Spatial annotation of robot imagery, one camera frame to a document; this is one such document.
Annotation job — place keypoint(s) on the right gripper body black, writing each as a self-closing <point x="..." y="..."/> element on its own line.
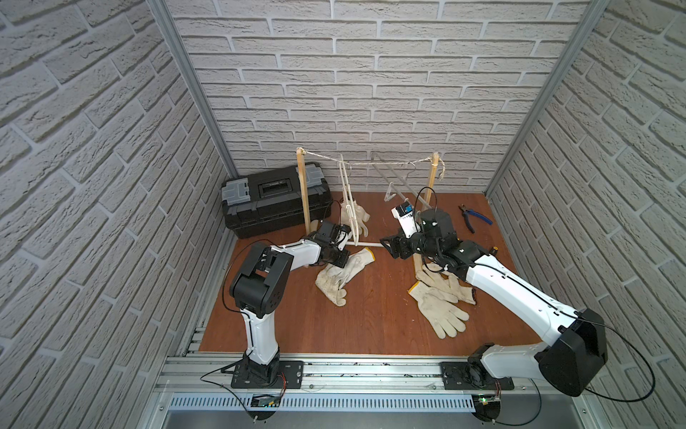
<point x="407" y="247"/>

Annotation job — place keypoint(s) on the white clip hanger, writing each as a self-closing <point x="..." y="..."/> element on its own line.
<point x="347" y="193"/>

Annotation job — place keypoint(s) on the wooden drying rack frame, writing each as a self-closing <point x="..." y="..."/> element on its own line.
<point x="368" y="188"/>

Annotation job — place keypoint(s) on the cream glove dark cuff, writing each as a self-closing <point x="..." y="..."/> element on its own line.
<point x="354" y="216"/>

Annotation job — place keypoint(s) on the black plastic toolbox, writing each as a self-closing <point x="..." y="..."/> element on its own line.
<point x="263" y="202"/>

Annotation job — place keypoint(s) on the cream glove front right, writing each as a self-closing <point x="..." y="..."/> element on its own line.
<point x="439" y="308"/>

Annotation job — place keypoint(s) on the white glove yellow cuff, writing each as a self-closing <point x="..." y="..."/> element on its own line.
<point x="355" y="264"/>

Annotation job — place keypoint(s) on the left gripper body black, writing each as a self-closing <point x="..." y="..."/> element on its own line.
<point x="338" y="245"/>

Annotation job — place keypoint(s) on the grey clip hanger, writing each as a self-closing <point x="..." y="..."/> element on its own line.
<point x="396" y="174"/>

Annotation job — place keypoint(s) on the aluminium rail base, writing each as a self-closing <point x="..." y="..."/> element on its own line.
<point x="342" y="383"/>

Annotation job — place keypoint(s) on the cream glove under pile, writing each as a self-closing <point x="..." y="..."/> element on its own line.
<point x="327" y="281"/>

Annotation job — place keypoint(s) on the cream glove behind right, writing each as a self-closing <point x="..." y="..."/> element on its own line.
<point x="432" y="276"/>

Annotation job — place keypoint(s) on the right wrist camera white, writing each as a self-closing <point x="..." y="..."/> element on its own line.
<point x="404" y="213"/>

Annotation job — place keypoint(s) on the blue handled pliers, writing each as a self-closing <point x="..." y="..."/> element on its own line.
<point x="468" y="214"/>

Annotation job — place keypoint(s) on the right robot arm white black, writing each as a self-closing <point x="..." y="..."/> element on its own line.
<point x="573" y="345"/>

